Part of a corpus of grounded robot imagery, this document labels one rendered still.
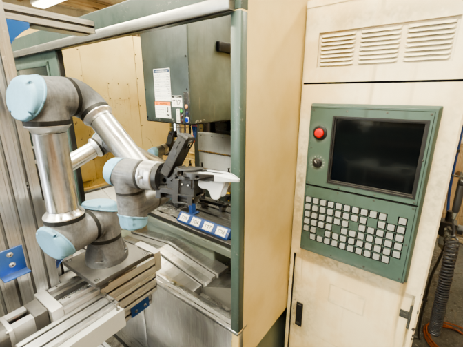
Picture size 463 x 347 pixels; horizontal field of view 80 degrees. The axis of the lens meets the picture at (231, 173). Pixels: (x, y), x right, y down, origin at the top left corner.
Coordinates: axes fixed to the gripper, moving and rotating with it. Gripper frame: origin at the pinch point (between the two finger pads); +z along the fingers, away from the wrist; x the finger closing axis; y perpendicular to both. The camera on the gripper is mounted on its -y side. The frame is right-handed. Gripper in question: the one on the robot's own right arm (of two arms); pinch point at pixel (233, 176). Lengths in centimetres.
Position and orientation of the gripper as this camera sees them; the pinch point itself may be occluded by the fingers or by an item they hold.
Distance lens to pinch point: 62.2
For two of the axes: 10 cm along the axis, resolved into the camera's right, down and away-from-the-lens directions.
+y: -0.5, 9.9, 1.6
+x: -3.6, 1.3, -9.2
